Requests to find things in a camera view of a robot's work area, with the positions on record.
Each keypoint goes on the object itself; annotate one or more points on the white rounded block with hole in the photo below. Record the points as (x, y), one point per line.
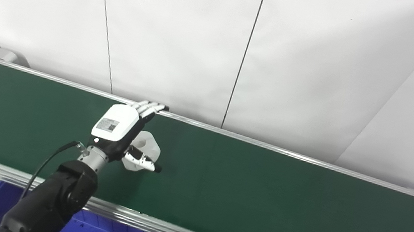
(150, 146)

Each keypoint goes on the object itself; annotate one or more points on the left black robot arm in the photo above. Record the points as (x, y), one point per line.
(52, 199)

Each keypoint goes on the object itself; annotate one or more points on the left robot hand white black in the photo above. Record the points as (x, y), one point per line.
(116, 124)

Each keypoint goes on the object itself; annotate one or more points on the green conveyor belt aluminium frame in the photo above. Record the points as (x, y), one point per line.
(261, 191)

